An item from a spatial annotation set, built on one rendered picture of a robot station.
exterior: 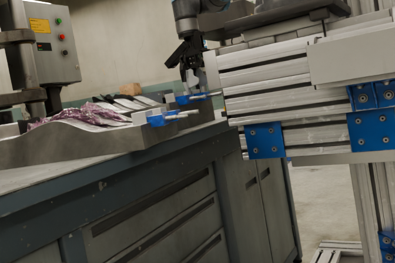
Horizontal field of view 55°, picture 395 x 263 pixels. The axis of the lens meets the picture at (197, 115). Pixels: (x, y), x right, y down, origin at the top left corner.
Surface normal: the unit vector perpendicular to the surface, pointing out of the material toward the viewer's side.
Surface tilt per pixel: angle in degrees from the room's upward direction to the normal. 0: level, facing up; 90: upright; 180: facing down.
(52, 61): 90
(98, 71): 90
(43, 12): 90
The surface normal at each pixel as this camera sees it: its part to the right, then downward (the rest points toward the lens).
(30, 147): -0.24, 0.09
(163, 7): -0.44, 0.12
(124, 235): 0.84, -0.12
